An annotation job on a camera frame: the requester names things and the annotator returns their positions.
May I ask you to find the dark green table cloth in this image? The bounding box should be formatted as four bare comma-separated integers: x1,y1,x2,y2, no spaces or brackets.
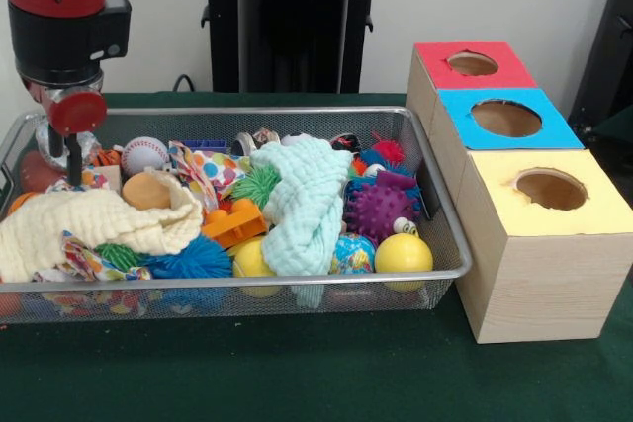
0,91,633,422

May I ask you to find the shallow metal mesh bin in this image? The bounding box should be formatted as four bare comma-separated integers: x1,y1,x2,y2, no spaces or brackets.
0,105,474,327

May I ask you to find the wooden box with three holes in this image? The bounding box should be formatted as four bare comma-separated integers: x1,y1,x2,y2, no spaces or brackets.
405,40,633,344

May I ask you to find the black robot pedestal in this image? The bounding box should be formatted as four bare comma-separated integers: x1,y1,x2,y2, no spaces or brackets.
190,0,400,95

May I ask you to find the black chair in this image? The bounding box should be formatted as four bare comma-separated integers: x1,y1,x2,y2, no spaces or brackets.
568,0,633,136

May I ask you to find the mint green cloth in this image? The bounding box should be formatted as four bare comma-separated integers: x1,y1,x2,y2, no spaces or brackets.
249,137,355,278

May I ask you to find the blue stringy koosh ball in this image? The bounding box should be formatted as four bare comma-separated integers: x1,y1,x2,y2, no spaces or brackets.
142,234,233,280

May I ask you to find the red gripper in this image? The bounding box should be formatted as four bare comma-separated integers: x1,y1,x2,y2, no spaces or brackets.
19,76,109,188

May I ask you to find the globe print ball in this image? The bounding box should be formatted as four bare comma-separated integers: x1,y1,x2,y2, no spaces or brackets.
329,232,378,275

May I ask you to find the cream yellow cloth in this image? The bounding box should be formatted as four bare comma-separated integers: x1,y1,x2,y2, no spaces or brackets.
0,178,205,284

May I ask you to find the green stringy koosh ball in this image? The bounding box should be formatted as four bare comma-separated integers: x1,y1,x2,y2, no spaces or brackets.
230,164,282,211

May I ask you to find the yellow smooth ball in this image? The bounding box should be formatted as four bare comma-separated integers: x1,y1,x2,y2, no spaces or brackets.
374,234,435,293

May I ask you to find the crushed clear plastic bottle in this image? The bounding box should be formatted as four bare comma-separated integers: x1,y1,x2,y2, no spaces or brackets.
35,125,103,172

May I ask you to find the orange plastic block toy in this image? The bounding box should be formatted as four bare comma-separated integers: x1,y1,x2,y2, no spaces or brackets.
201,198,268,250

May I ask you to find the tan foam ball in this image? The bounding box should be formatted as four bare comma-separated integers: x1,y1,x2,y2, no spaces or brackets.
121,172,172,211

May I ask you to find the purple spiky ball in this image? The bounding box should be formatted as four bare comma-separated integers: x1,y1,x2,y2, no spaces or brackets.
345,182,421,240

